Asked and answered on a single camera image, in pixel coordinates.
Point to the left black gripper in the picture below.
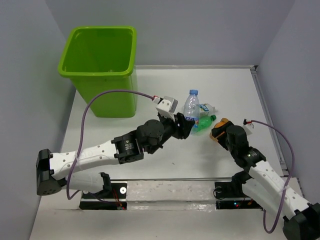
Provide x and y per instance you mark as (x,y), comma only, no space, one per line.
(185,126)

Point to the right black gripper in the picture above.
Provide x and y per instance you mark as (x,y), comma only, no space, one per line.
(217,131)

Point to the small orange bottle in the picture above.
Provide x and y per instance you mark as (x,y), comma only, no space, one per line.
(217,125)

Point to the blue water bottle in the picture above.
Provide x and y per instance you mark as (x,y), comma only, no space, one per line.
(191,110)

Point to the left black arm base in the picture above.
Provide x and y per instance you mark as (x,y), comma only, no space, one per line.
(112,197)

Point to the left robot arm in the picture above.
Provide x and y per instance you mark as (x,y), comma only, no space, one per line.
(55,171)

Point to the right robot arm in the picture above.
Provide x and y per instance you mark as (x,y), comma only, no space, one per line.
(259,181)

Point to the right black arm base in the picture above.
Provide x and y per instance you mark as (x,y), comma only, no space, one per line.
(229,195)

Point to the green plastic bin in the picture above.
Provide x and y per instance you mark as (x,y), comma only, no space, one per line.
(89,52)

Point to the green plastic bottle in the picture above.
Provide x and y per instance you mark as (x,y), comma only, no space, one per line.
(203,123)

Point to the clear bottle green blue label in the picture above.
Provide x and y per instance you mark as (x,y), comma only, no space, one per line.
(206,109)

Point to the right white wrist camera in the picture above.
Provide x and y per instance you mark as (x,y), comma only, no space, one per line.
(248,126)

